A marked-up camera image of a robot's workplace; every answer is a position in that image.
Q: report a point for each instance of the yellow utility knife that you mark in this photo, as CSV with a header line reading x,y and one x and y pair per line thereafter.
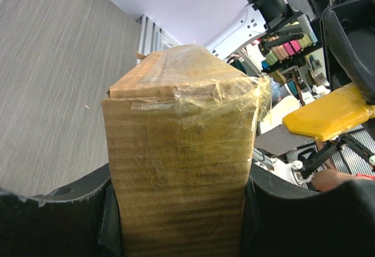
x,y
330,115

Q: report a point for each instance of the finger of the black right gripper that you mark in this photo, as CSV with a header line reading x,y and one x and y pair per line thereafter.
x,y
348,42

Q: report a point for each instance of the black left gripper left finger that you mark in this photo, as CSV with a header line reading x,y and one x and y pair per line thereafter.
x,y
78,219

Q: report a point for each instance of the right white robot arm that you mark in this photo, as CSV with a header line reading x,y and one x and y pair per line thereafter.
x,y
262,17

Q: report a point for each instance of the brown cardboard express box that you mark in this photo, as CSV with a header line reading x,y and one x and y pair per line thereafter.
x,y
180,129

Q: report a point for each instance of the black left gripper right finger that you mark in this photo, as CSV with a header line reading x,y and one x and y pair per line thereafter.
x,y
282,219

